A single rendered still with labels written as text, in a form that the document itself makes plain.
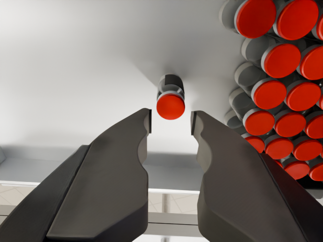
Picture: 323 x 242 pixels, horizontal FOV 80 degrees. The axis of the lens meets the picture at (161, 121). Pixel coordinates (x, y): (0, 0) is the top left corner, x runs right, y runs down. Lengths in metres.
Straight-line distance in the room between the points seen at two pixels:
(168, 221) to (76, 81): 0.99
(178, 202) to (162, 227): 0.74
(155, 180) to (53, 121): 0.12
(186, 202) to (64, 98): 1.67
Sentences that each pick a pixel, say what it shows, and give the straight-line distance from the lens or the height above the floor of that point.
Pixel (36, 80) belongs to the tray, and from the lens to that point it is 0.21.
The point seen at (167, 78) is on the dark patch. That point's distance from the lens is 0.16.
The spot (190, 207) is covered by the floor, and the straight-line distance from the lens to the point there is 1.87.
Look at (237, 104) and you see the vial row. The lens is 0.17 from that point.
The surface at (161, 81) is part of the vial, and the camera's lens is 0.16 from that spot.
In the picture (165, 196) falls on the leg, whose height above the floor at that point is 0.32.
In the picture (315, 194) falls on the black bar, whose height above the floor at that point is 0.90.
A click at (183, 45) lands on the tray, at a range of 0.17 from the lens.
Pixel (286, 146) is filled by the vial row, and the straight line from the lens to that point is 0.18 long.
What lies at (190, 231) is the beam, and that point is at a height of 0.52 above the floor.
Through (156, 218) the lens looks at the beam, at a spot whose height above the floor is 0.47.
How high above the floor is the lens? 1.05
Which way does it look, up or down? 58 degrees down
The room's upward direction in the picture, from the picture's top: 177 degrees counter-clockwise
